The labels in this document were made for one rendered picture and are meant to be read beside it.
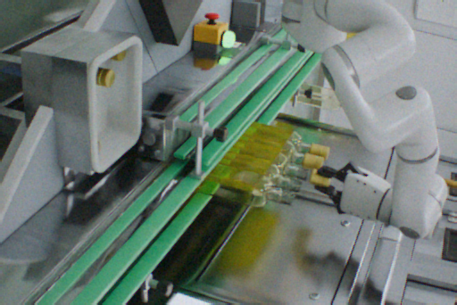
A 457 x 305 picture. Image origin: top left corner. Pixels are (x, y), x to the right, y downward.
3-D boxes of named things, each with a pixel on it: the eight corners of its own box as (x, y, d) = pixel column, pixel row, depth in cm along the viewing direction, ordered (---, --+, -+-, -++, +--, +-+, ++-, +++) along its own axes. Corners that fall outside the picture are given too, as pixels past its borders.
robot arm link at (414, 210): (405, 122, 108) (418, 192, 121) (377, 172, 102) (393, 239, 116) (444, 132, 102) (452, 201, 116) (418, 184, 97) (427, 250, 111)
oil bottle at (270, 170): (184, 175, 136) (274, 199, 130) (185, 152, 133) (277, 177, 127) (194, 164, 141) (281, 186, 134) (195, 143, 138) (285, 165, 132)
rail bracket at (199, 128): (163, 171, 123) (220, 186, 119) (164, 96, 115) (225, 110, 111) (170, 165, 126) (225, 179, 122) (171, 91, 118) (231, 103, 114)
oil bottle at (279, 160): (195, 163, 141) (282, 186, 135) (195, 142, 138) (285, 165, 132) (204, 153, 146) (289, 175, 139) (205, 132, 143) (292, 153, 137)
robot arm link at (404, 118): (402, 98, 112) (339, 133, 112) (380, 11, 99) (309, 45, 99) (446, 145, 100) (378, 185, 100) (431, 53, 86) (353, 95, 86)
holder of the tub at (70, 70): (61, 189, 111) (93, 200, 109) (51, 55, 98) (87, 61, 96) (104, 151, 125) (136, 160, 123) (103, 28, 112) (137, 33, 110)
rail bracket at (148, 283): (104, 292, 111) (165, 316, 107) (102, 267, 107) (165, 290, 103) (114, 282, 114) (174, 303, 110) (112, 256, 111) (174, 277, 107)
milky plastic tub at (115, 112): (59, 167, 108) (96, 178, 106) (53, 55, 97) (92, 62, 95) (106, 129, 123) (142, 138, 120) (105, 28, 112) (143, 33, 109)
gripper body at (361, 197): (390, 218, 130) (348, 200, 135) (400, 179, 125) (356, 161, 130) (377, 233, 124) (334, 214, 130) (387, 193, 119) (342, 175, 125)
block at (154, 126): (134, 155, 124) (163, 163, 122) (133, 114, 120) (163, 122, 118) (142, 148, 127) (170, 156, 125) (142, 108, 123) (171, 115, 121)
